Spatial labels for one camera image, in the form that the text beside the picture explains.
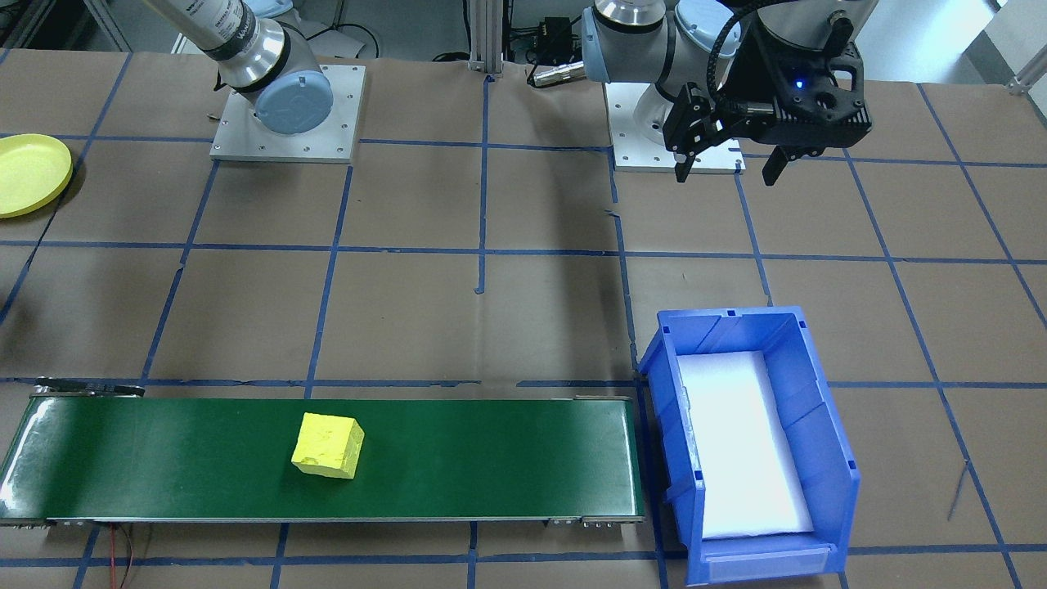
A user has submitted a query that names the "yellow foam block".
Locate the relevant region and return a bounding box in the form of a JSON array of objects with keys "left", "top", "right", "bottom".
[{"left": 291, "top": 411, "right": 366, "bottom": 481}]

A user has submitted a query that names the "yellow plastic plate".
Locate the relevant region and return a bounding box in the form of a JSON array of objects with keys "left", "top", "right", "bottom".
[{"left": 0, "top": 134, "right": 74, "bottom": 219}]

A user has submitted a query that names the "small black power box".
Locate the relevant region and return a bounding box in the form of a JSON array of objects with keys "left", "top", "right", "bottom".
[{"left": 538, "top": 15, "right": 575, "bottom": 52}]

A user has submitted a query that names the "white foam pad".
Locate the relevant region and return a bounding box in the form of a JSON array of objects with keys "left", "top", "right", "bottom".
[{"left": 677, "top": 350, "right": 816, "bottom": 540}]

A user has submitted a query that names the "blue plastic storage bin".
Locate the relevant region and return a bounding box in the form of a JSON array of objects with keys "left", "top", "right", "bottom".
[{"left": 637, "top": 306, "right": 862, "bottom": 587}]

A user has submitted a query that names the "green conveyor belt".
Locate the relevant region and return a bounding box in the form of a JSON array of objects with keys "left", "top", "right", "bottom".
[{"left": 0, "top": 378, "right": 647, "bottom": 529}]

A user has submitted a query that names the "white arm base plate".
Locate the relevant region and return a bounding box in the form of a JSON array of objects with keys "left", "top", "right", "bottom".
[
  {"left": 210, "top": 65, "right": 366, "bottom": 164},
  {"left": 604, "top": 80, "right": 747, "bottom": 174}
]

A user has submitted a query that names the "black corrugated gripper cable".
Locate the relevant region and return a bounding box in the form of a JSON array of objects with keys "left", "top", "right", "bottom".
[{"left": 708, "top": 0, "right": 790, "bottom": 107}]

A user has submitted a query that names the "silver cable connector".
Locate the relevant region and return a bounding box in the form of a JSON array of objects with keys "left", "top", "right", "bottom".
[{"left": 528, "top": 59, "right": 586, "bottom": 88}]

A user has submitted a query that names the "aluminium profile post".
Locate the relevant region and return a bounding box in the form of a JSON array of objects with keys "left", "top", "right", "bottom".
[{"left": 466, "top": 0, "right": 512, "bottom": 77}]

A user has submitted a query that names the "red black conveyor wire pair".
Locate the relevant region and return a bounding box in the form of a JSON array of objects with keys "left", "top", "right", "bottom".
[{"left": 105, "top": 524, "right": 158, "bottom": 589}]

